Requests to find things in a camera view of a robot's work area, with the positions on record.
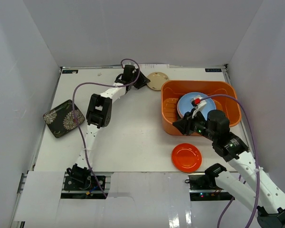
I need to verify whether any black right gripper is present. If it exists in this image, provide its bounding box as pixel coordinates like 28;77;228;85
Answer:
172;108;217;142

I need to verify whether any beige patterned small plate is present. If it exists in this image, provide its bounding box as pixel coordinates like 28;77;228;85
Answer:
147;72;169;91

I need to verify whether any light blue round plate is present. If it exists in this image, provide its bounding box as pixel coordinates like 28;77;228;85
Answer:
177;92;216;119

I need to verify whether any orange small round plate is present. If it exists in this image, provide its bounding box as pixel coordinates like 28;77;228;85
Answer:
171;143;202;173

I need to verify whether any black floral square plate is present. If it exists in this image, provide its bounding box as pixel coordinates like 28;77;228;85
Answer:
43;100;77;138

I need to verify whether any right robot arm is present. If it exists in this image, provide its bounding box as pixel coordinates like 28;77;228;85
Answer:
173;110;285;228

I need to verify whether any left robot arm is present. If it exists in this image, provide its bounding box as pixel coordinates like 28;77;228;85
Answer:
67;65;150;190

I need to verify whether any orange plastic bin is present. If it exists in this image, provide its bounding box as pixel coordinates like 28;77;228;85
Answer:
161;80;241;136

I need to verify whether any white paper sheet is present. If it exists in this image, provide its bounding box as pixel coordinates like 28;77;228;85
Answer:
139;64;170;69

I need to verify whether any black logo sticker right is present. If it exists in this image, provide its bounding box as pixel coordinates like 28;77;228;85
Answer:
205;68;222;73

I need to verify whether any black logo sticker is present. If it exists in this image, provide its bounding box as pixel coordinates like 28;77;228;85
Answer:
62;69;78;74
205;68;222;73

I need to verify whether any black logo sticker left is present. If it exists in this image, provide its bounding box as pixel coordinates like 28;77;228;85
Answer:
62;69;78;74

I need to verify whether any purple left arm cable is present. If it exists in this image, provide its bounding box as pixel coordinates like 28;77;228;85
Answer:
72;58;141;199

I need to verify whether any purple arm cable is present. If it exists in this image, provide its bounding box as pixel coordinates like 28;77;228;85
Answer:
72;58;141;199
199;94;263;228

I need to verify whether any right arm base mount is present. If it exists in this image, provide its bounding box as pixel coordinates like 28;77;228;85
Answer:
184;174;232;201

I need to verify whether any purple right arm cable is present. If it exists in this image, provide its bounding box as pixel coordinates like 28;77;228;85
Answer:
199;94;263;228

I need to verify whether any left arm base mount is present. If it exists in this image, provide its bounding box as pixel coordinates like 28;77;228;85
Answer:
60;175;108;200

